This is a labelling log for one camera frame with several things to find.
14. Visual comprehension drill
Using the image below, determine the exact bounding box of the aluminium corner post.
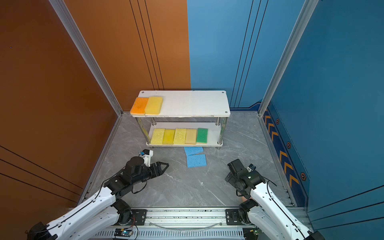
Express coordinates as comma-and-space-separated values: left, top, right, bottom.
49, 0, 124, 117
258, 0, 319, 117

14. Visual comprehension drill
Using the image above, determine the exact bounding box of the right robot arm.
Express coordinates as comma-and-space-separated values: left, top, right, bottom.
225, 159, 325, 240

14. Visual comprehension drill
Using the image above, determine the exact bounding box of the circuit board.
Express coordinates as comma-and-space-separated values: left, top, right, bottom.
243, 228, 261, 240
114, 228, 134, 239

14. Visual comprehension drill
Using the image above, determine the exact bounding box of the left circuit board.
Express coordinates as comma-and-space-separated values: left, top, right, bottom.
114, 228, 134, 239

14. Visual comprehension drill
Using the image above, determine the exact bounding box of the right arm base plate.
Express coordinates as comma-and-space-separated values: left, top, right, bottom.
225, 209, 253, 226

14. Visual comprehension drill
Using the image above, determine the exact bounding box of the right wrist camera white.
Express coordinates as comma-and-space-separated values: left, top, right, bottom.
247, 164, 256, 172

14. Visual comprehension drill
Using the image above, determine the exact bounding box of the blue sponge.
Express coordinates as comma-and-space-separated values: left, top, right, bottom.
187, 154, 207, 168
184, 147, 204, 156

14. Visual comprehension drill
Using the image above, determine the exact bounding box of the left aluminium corner post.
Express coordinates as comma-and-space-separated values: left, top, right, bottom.
49, 0, 124, 117

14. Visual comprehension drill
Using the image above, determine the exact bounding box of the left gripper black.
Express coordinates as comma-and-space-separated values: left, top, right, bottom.
132, 161, 170, 187

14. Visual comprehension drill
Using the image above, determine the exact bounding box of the orange sponge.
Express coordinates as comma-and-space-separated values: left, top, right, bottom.
130, 97, 149, 116

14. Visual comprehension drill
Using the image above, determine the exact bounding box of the bright yellow foam sponge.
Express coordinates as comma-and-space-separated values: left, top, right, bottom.
162, 129, 175, 145

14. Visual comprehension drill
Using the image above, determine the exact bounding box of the right circuit board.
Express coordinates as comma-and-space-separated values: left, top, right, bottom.
243, 228, 261, 240

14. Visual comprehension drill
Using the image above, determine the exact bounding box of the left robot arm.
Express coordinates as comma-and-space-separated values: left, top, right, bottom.
27, 154, 169, 240

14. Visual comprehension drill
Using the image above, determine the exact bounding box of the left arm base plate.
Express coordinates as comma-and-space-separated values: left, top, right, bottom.
118, 209, 147, 226

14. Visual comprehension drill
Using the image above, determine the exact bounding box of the pale yellow sponge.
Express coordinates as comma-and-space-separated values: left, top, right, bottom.
185, 129, 197, 145

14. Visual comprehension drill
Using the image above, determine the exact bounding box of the right aluminium corner post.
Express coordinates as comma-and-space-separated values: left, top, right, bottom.
258, 0, 319, 117

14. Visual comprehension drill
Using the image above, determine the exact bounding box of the aluminium front rail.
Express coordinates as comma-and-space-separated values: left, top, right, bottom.
88, 207, 314, 240

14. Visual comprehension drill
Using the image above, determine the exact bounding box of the white two-tier shelf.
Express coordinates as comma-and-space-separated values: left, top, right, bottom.
130, 90, 231, 148

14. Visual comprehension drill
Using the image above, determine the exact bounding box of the yellow porous sponge large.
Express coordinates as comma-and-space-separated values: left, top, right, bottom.
151, 128, 165, 145

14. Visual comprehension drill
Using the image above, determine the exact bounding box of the green scrub sponge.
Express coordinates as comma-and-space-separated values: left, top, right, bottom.
196, 128, 208, 144

